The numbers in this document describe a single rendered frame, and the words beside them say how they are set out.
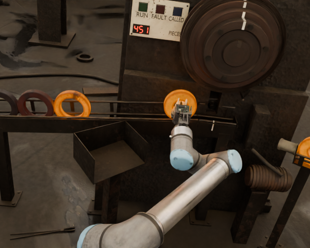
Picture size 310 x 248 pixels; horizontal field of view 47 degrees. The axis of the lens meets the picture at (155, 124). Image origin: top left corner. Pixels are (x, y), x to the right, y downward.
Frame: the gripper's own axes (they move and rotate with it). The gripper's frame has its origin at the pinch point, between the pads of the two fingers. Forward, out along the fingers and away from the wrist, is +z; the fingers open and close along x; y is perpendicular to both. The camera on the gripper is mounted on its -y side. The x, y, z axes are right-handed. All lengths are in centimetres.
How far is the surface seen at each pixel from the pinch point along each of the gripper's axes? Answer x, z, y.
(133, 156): 19.0, -21.0, -18.6
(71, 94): 53, 6, -11
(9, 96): 83, 5, -16
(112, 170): 27.2, -30.6, -17.0
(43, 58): 126, 185, -143
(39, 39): 143, 227, -152
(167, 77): 6.8, 19.3, -2.6
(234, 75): -21.2, 4.1, 16.9
